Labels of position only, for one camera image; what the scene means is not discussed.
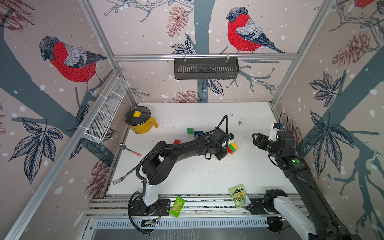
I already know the green long lego brick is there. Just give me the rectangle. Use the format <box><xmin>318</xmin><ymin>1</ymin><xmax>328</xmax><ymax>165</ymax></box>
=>
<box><xmin>229</xmin><ymin>145</ymin><xmax>236</xmax><ymax>152</ymax></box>

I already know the yellow curved lego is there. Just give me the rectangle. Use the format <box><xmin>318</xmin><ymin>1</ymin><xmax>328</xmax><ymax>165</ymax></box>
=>
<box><xmin>231</xmin><ymin>142</ymin><xmax>238</xmax><ymax>150</ymax></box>

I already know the red long lego brick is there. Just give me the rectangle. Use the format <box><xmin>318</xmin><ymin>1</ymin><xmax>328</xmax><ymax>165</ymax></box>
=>
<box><xmin>227</xmin><ymin>147</ymin><xmax>234</xmax><ymax>155</ymax></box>

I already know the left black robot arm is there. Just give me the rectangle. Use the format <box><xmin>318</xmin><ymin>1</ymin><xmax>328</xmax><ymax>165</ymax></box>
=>
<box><xmin>129</xmin><ymin>127</ymin><xmax>235</xmax><ymax>216</ymax></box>

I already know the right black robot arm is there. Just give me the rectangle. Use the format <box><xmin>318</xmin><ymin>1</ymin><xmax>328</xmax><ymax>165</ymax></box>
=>
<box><xmin>252</xmin><ymin>131</ymin><xmax>361</xmax><ymax>240</ymax></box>

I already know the blue lego brick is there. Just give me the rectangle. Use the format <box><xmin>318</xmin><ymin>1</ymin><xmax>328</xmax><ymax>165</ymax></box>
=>
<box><xmin>194</xmin><ymin>131</ymin><xmax>203</xmax><ymax>137</ymax></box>

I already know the green square lego brick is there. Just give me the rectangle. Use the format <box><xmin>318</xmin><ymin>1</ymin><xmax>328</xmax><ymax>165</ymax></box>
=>
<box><xmin>187</xmin><ymin>128</ymin><xmax>194</xmax><ymax>135</ymax></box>

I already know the large green snack bag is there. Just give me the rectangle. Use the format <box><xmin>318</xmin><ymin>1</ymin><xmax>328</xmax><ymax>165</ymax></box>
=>
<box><xmin>228</xmin><ymin>184</ymin><xmax>250</xmax><ymax>209</ymax></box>

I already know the small green snack packet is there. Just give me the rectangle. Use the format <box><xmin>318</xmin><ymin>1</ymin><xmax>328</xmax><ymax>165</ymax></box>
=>
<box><xmin>169</xmin><ymin>196</ymin><xmax>186</xmax><ymax>218</ymax></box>

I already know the yellow pot with black lid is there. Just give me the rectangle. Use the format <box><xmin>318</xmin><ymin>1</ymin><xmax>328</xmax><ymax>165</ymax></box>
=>
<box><xmin>125</xmin><ymin>106</ymin><xmax>159</xmax><ymax>134</ymax></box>

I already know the black hanging wire basket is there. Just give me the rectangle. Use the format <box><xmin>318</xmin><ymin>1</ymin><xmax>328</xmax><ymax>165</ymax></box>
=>
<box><xmin>174</xmin><ymin>58</ymin><xmax>240</xmax><ymax>80</ymax></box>

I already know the metal fork green handle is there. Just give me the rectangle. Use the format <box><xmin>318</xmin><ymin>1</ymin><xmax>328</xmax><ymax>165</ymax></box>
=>
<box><xmin>111</xmin><ymin>167</ymin><xmax>137</xmax><ymax>185</ymax></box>

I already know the white wire mesh basket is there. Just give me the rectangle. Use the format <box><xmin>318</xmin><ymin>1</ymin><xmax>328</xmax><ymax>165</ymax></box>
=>
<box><xmin>83</xmin><ymin>75</ymin><xmax>130</xmax><ymax>144</ymax></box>

